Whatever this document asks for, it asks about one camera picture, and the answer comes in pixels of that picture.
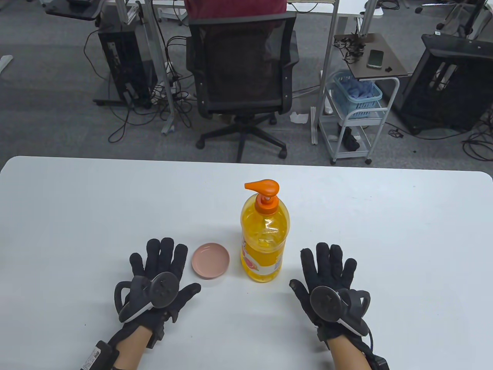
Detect person's left hand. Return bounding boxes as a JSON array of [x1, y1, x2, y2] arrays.
[[112, 237, 202, 349]]

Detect white background desk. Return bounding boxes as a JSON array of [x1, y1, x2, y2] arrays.
[[152, 0, 384, 19]]

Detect large black computer case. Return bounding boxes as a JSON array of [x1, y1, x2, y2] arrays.
[[399, 34, 493, 133]]

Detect white rolling cart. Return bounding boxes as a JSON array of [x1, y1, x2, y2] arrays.
[[318, 76, 401, 165]]

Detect black and white hand controller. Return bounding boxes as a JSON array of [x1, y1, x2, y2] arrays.
[[114, 272, 180, 323], [309, 286, 372, 335]]

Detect aluminium desk leg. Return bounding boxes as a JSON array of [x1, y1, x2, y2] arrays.
[[357, 0, 380, 36], [311, 0, 339, 145], [143, 0, 178, 135]]

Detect dark brown side table top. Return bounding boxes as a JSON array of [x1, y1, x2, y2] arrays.
[[334, 32, 409, 81]]

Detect person's right hand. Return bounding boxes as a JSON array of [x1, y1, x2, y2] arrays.
[[289, 242, 361, 350]]

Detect black item in cart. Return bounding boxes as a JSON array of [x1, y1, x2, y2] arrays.
[[338, 125, 361, 151]]

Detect yellow dish soap pump bottle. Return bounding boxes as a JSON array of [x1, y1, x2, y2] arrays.
[[240, 179, 289, 284]]

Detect black computer tower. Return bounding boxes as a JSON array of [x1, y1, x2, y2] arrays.
[[97, 26, 158, 109]]

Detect blue plastic basket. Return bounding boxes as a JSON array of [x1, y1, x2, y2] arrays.
[[333, 71, 383, 119]]

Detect pink seasoning dish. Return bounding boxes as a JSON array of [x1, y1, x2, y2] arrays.
[[191, 242, 230, 279]]

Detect black tangled cable bundle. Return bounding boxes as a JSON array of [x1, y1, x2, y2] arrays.
[[334, 34, 366, 65]]

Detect black background office chair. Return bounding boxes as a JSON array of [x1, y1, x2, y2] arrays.
[[414, 0, 493, 39]]

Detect person's right forearm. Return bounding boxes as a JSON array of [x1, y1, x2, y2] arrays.
[[329, 335, 370, 370]]

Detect black floor cables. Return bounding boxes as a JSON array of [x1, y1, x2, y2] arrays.
[[385, 112, 493, 161], [83, 29, 193, 143]]

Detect black stand tray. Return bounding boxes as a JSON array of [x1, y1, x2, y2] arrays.
[[44, 0, 106, 22]]

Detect black mesh office chair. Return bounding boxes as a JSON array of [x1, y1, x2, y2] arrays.
[[186, 15, 300, 163]]

